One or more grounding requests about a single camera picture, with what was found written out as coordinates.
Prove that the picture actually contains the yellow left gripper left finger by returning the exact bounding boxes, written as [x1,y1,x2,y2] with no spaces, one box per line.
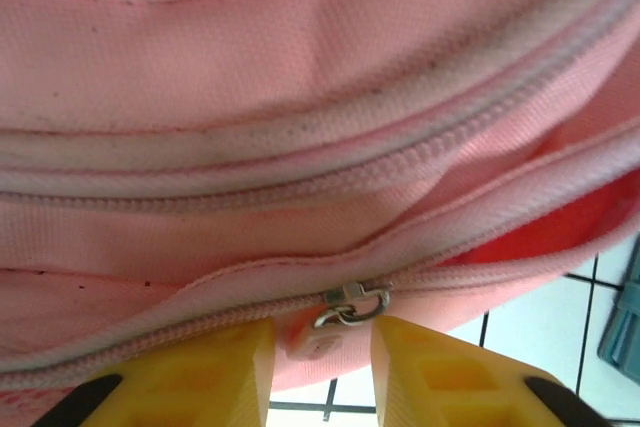
[29,317,277,427]

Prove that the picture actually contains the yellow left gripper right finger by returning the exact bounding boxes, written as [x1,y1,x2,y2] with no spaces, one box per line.
[370,315,609,427]

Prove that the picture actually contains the blue notebook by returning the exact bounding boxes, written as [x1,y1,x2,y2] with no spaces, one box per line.
[596,240,640,374]

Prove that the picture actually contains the pink student backpack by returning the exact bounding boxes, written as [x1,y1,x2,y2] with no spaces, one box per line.
[0,0,640,394]

